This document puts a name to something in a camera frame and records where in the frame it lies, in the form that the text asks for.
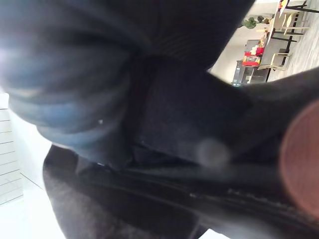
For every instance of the black garment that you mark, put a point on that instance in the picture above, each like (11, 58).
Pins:
(124, 199)

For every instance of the reddish brown round object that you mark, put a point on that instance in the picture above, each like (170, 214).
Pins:
(304, 161)

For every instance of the red box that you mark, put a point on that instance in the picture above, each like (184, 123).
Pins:
(251, 59)

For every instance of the white slatted panel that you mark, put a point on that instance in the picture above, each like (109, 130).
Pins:
(10, 159)

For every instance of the black low cabinet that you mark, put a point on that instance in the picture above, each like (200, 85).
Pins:
(249, 74)

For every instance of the light wooden chair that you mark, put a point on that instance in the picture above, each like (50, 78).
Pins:
(294, 25)
(274, 63)

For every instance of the green potted plant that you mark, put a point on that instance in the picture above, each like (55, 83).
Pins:
(253, 22)

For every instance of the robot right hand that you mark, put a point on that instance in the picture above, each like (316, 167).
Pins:
(87, 62)

